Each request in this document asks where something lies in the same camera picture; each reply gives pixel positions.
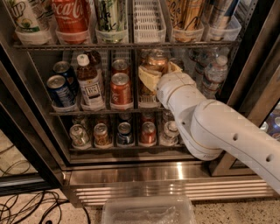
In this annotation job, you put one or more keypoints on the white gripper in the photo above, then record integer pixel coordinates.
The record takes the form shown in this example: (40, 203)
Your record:
(171, 86)

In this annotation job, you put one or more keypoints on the red coke can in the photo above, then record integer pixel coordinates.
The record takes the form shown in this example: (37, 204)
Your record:
(121, 93)
(120, 66)

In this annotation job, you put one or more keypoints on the clear plastic tub on floor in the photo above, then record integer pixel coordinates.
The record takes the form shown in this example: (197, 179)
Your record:
(149, 210)

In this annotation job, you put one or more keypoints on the bottom shelf blue can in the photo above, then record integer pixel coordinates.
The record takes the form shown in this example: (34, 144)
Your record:
(124, 134)

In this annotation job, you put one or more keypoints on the front water bottle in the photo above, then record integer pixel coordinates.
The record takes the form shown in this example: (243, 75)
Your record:
(214, 75)

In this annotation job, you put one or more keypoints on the water bottle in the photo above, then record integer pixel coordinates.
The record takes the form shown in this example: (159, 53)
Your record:
(214, 75)
(202, 57)

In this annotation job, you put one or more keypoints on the rear iced tea bottle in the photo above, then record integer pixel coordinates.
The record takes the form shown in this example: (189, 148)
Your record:
(95, 60)

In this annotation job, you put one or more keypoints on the top wire shelf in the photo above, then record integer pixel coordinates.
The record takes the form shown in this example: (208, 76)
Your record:
(126, 46)

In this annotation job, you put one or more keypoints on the stainless fridge base grille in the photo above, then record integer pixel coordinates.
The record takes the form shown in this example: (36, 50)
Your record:
(94, 185)

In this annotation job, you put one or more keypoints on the top shelf Coca-Cola can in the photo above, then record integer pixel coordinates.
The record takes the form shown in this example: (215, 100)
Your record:
(73, 19)

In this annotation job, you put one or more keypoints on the left fridge glass door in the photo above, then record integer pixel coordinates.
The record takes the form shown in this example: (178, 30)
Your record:
(26, 120)

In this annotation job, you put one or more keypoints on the rear red Coke can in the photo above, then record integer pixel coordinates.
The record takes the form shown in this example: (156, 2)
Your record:
(120, 66)

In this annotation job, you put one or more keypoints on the shelf orange can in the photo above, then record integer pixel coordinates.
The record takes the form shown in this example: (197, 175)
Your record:
(101, 136)
(185, 18)

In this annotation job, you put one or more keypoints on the empty white bin top shelf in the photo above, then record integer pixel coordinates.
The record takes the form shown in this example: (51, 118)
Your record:
(148, 22)

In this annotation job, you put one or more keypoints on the rear blue Pepsi can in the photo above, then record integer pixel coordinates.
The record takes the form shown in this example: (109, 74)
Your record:
(64, 68)

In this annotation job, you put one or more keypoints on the fridge glass door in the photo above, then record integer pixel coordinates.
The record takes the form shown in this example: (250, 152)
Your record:
(26, 120)
(252, 84)

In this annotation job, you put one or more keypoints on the blue pepsi can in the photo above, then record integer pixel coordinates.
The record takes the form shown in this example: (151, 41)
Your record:
(60, 92)
(64, 68)

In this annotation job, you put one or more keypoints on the front iced tea bottle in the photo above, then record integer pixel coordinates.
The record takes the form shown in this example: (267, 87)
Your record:
(91, 84)

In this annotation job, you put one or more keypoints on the middle wire shelf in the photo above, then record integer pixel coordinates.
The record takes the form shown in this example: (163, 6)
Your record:
(77, 110)

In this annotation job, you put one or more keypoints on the front red Coke can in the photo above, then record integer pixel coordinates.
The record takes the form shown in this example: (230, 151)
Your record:
(121, 93)

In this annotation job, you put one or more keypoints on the rear water bottle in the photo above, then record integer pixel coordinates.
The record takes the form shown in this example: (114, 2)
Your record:
(202, 57)

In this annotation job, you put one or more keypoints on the right fridge glass door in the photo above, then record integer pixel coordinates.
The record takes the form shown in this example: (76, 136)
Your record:
(252, 84)

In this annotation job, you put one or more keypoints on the top shelf green can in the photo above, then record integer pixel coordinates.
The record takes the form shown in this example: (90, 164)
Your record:
(112, 19)

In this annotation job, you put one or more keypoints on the top shelf orange can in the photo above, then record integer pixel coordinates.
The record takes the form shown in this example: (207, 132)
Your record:
(185, 18)

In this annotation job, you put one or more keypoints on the bottom shelf red can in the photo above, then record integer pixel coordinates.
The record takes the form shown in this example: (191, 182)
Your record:
(148, 133)

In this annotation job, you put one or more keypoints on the orange LaCroix can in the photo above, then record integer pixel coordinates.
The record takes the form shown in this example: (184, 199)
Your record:
(156, 60)

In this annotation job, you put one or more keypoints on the bottom shelf green-white can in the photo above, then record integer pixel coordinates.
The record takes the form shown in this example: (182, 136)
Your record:
(79, 136)

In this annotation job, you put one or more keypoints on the bottom shelf clear bottle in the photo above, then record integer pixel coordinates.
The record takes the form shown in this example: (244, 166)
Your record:
(169, 135)

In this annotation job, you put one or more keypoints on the top shelf 7UP can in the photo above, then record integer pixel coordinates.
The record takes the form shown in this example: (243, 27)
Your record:
(32, 24)

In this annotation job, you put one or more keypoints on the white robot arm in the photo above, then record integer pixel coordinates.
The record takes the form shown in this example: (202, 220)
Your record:
(208, 127)

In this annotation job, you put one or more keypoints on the top shelf striped can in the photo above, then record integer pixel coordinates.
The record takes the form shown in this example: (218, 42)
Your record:
(219, 20)

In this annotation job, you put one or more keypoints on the iced tea bottle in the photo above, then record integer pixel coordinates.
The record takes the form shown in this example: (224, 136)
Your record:
(95, 60)
(91, 84)

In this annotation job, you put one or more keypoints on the front blue Pepsi can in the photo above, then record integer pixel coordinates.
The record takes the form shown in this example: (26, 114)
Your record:
(60, 92)

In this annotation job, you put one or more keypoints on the bottom shelf orange can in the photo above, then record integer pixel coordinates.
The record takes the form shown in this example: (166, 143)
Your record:
(101, 136)

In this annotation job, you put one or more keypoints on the Pepsi can behind right door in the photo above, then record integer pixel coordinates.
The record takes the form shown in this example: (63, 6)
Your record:
(274, 124)

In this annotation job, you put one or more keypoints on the wire shelf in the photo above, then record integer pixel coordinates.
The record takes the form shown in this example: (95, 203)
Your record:
(77, 110)
(126, 46)

